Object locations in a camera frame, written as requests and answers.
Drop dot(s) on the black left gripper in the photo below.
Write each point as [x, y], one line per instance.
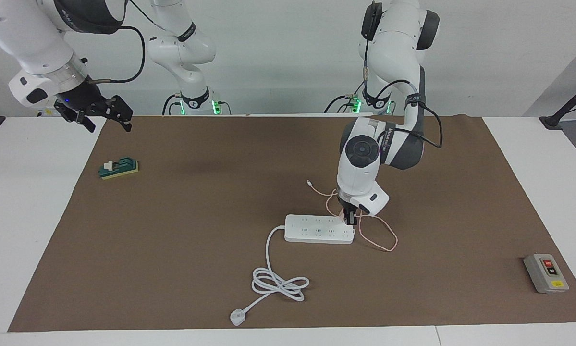
[350, 210]

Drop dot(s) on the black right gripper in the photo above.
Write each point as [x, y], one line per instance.
[83, 98]

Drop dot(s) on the pink charger block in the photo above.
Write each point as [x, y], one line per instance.
[341, 214]

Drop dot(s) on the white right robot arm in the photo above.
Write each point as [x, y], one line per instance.
[28, 43]

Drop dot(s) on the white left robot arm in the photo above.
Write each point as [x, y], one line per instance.
[364, 163]

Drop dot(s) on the white power strip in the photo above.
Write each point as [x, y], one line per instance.
[316, 231]

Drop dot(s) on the white device with yellow labels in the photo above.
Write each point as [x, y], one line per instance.
[47, 112]

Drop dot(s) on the green board with white connector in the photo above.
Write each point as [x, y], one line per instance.
[119, 169]

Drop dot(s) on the brown table mat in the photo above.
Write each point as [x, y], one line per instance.
[172, 240]

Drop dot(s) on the black slanted stand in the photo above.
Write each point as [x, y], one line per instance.
[569, 103]

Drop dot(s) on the grey on-off switch box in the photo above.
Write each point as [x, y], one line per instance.
[545, 274]

